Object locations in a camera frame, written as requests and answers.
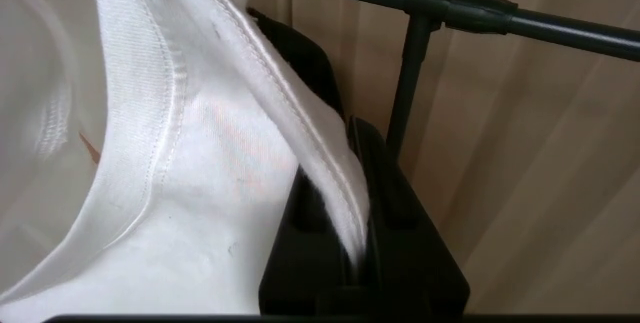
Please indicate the black clothes rack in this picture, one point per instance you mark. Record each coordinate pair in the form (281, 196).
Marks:
(475, 10)

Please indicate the beige curtain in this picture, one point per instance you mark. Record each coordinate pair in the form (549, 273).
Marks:
(525, 163)

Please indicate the pink clothes hanger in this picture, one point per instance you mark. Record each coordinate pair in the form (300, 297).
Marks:
(90, 149)

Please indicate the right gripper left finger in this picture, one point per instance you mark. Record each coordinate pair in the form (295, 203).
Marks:
(305, 263)

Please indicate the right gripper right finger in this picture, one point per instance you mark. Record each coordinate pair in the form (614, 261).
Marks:
(415, 263)

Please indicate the white printed t-shirt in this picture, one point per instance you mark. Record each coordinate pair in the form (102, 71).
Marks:
(200, 188)

